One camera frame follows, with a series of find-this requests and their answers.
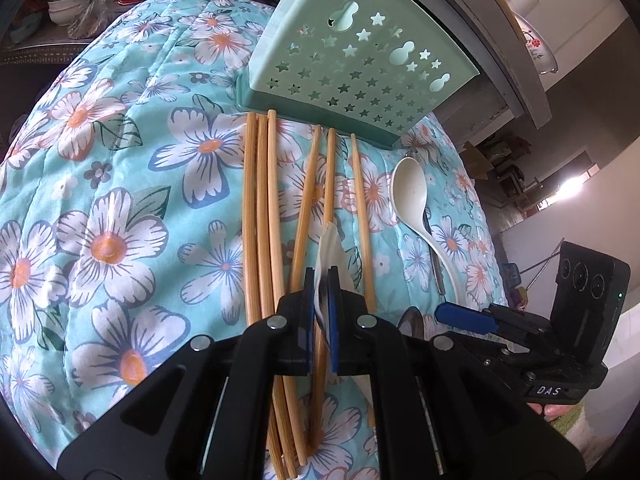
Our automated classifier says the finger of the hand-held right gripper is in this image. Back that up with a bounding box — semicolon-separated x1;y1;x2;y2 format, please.
434;301;552;344
450;331;525;377

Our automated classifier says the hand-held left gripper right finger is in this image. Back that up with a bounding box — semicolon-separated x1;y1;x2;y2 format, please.
326;266;587;480

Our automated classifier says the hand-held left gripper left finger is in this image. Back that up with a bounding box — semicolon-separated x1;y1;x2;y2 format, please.
56;267;321;480

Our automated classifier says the metal spoon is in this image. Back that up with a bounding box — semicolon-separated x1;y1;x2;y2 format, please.
398;306;426;343
402;150;447;297

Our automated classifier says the white plastic spoon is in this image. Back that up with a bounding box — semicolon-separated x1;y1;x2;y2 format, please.
312;220;373;411
391;156;473;308

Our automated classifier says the wooden chopstick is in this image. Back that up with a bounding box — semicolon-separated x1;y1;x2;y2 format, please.
242;113;258;328
349;133;377;428
256;116;273;321
309;129;337;453
289;125;323;306
266;109;303;480

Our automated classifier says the green star-cut utensil holder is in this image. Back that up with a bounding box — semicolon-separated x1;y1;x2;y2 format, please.
235;0;481;150

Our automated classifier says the person's right hand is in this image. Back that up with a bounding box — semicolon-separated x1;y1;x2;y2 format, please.
530;400;576;418

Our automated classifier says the cardboard box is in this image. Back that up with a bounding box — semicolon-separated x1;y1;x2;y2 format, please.
462;137;501;181

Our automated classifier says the floral turquoise blanket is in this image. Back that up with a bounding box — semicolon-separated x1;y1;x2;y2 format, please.
0;0;506;480

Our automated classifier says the white floral enamel bowl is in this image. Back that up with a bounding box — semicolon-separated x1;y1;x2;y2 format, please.
514;12;559;76

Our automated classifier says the grey concrete kitchen counter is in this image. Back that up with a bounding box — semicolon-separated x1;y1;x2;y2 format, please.
360;0;551;131

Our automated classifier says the clear plastic bag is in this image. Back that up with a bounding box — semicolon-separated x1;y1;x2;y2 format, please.
67;0;108;38

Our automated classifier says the metal shelf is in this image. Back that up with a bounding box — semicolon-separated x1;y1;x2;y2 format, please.
0;35;91;68

